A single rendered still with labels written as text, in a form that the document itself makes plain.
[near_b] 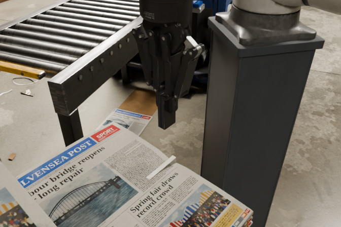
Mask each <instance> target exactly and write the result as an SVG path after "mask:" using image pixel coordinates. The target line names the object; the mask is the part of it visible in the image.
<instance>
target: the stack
mask: <svg viewBox="0 0 341 227"><path fill-rule="evenodd" d="M15 178H16V179H17V180H18V181H19V183H20V184H21V185H22V186H23V187H24V188H25V189H26V191H27V192H28V193H29V194H30V195H31V196H32V198H33V199H34V200H35V201H36V202H37V203H38V205H39V206H40V207H41V208H42V209H43V210H44V212H45V213H46V214H47V215H48V216H49V217H50V219H51V220H52V221H53V222H54V224H55V225H56V226H57V227H250V226H251V225H252V223H253V221H251V220H252V218H253V217H252V215H253V212H254V211H252V210H251V209H250V208H248V207H247V206H245V205H244V204H243V203H241V202H240V201H238V200H237V199H235V198H234V197H232V196H231V195H229V194H228V193H226V192H225V191H223V190H221V189H220V188H218V187H217V186H215V185H214V184H212V183H210V182H209V181H207V180H206V179H204V178H203V177H201V176H199V175H198V174H196V173H194V172H193V171H191V170H190V169H188V168H186V167H185V166H182V165H180V164H178V163H176V157H175V156H173V155H172V156H171V157H170V158H168V157H167V156H166V155H165V154H163V153H162V152H161V151H160V150H159V149H157V148H156V147H154V146H153V145H151V144H150V143H148V142H147V141H145V140H144V139H142V138H140V137H139V136H137V135H136V134H134V133H133V132H131V131H129V130H128V129H126V128H124V127H122V126H121V125H119V124H117V123H115V122H114V121H113V122H111V123H109V124H107V125H105V126H103V127H101V128H99V129H97V130H95V131H93V132H92V133H90V134H88V135H86V136H85V137H83V138H81V139H79V140H78V141H76V142H74V143H72V144H71V145H69V146H67V147H65V148H64V149H62V150H60V151H59V152H57V153H55V154H53V155H52V156H50V157H48V158H47V159H45V160H43V161H41V162H40V163H38V164H36V165H35V166H33V167H31V168H30V169H28V170H26V171H25V172H23V173H21V174H20V175H18V176H17V177H15Z"/></svg>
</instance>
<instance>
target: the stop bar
mask: <svg viewBox="0 0 341 227"><path fill-rule="evenodd" d="M0 71H4V72H8V73H13V74H17V75H22V76H25V77H29V78H33V79H38V80H41V79H42V78H44V77H45V76H46V73H45V71H44V70H40V69H35V68H30V67H26V66H21V65H16V64H11V63H7V62H2V61H0Z"/></svg>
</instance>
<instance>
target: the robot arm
mask: <svg viewBox="0 0 341 227"><path fill-rule="evenodd" d="M301 6H309V7H313V8H317V9H320V10H323V11H326V12H329V13H333V14H337V15H341V0H232V5H231V10H230V12H219V13H216V15H215V20H216V21H218V22H220V23H222V24H223V25H224V26H225V27H226V28H227V29H228V30H229V31H230V32H231V33H232V34H233V35H234V36H235V37H236V38H237V39H238V43H239V44H241V45H244V46H251V45H255V44H259V43H269V42H279V41H289V40H313V39H315V38H316V34H317V32H316V31H315V30H314V29H312V28H310V27H308V26H306V25H304V24H303V23H301V22H300V20H299V18H300V10H301ZM192 9H193V0H139V10H140V15H141V17H142V18H143V22H142V25H141V26H138V27H135V28H133V29H132V34H133V36H134V38H135V41H136V43H137V46H138V50H139V55H140V59H141V63H142V68H143V72H144V77H145V81H146V84H147V85H148V86H150V85H151V86H152V87H153V89H154V91H155V92H156V105H157V107H158V127H160V128H162V129H163V130H165V129H167V128H168V127H170V126H171V125H172V124H174V123H175V122H176V111H177V109H178V99H180V98H181V97H183V96H184V95H186V94H187V93H188V92H189V89H190V86H191V82H192V79H193V75H194V72H195V68H196V65H197V62H198V58H199V56H200V55H201V54H202V53H203V51H204V50H205V46H204V44H197V43H196V42H195V40H194V39H193V38H192V37H191V36H192V31H191V28H190V24H189V22H190V18H191V15H192ZM184 46H185V50H184V51H183V47H184ZM182 54H184V57H183V59H182V62H181V56H182ZM151 75H153V76H152V77H151Z"/></svg>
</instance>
